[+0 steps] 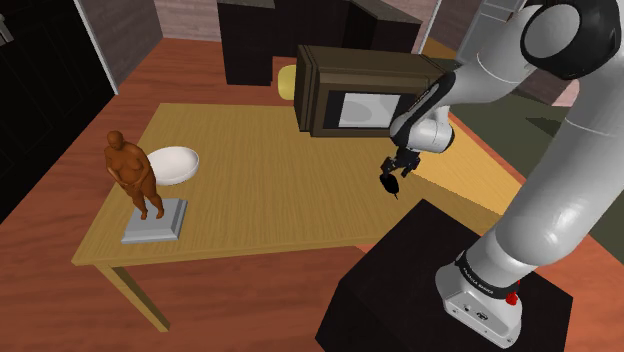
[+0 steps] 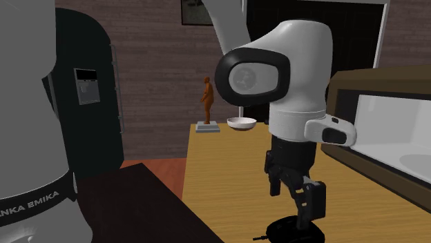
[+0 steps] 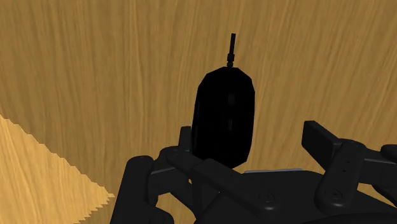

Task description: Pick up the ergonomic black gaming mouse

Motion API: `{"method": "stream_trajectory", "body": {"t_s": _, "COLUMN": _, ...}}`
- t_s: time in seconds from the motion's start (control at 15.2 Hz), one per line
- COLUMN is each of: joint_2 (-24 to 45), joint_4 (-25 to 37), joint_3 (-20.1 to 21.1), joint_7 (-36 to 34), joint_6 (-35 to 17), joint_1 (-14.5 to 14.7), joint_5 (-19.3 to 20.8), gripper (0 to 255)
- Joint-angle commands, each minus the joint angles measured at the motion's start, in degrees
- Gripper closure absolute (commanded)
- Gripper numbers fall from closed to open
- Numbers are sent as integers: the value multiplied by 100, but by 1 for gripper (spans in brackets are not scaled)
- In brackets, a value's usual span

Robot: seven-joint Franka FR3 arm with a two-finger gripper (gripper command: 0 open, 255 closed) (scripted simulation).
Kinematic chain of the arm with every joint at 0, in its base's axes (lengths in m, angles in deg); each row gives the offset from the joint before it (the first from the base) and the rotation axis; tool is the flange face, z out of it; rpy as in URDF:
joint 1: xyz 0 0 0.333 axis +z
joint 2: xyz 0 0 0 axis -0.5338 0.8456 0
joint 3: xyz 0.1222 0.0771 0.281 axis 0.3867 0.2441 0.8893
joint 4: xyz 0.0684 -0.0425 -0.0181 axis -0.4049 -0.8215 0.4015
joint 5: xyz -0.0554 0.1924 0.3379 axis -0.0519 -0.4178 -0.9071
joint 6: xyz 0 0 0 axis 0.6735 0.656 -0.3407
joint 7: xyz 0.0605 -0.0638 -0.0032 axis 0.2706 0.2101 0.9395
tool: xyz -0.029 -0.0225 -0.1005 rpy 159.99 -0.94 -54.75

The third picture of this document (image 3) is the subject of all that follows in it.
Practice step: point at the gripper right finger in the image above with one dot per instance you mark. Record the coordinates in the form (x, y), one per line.
(338, 161)

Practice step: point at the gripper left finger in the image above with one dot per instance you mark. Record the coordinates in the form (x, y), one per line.
(173, 173)

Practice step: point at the black computer mouse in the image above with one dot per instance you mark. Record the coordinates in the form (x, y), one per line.
(223, 118)

